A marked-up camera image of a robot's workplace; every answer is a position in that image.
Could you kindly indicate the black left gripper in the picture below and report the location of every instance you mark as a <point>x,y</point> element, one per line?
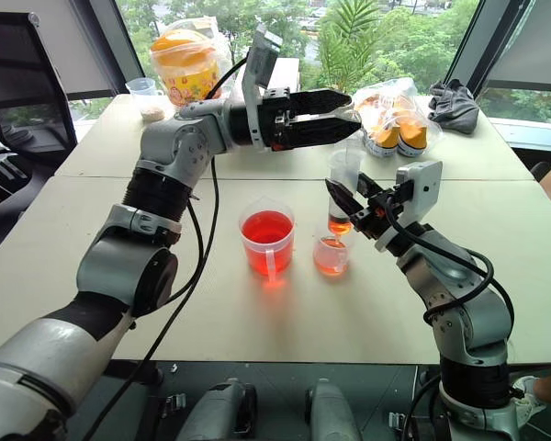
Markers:
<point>275,124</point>

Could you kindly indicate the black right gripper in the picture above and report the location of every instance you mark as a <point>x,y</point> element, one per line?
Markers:
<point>378,213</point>

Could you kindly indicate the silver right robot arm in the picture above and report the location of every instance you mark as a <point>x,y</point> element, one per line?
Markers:
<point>468,321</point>

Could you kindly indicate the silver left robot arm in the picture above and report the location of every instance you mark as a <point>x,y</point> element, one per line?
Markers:
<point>41,349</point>

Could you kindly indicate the small clear cup red liquid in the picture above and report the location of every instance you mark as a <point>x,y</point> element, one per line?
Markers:
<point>330,257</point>

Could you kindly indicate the large measuring cup red liquid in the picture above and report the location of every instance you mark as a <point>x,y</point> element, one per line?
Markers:
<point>266,239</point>

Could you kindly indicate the bagged yellow orange cup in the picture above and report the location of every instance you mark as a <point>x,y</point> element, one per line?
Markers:
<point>188,64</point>

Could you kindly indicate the empty clear measuring cup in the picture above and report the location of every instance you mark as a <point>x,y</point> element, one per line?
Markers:
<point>144,98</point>

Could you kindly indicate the green potted palm plant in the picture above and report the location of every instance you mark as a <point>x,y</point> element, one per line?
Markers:
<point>349,46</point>

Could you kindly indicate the bag of orange-capped bottles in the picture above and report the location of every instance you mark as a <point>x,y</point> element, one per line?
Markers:
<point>399,124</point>

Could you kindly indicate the grey crumpled cloth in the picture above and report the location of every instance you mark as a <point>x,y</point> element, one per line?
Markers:
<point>454,108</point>

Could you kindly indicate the dark rounded grey shape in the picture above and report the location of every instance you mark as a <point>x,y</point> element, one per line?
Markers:
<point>220,413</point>
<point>330,413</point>

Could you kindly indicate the black mesh office chair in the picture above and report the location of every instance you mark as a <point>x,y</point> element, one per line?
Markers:
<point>23,92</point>

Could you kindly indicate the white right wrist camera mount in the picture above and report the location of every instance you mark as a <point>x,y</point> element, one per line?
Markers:
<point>424,184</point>

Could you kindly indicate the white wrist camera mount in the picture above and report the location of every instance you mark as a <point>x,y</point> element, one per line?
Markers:
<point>424,184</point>
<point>257,69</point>

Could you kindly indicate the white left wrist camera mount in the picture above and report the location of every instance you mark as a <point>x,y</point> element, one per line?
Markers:
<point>257,69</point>

